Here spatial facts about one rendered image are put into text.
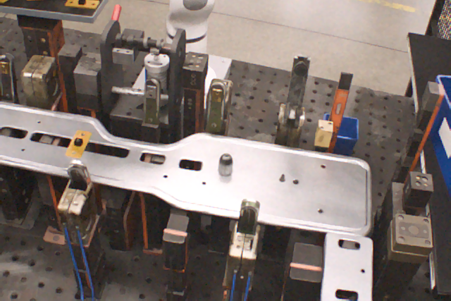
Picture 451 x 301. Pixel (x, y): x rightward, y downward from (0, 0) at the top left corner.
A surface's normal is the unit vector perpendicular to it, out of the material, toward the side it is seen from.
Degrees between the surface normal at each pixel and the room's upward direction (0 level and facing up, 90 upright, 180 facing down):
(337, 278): 0
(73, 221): 90
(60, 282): 0
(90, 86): 90
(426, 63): 0
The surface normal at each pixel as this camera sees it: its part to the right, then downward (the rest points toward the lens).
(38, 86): -0.16, 0.68
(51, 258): 0.07, -0.72
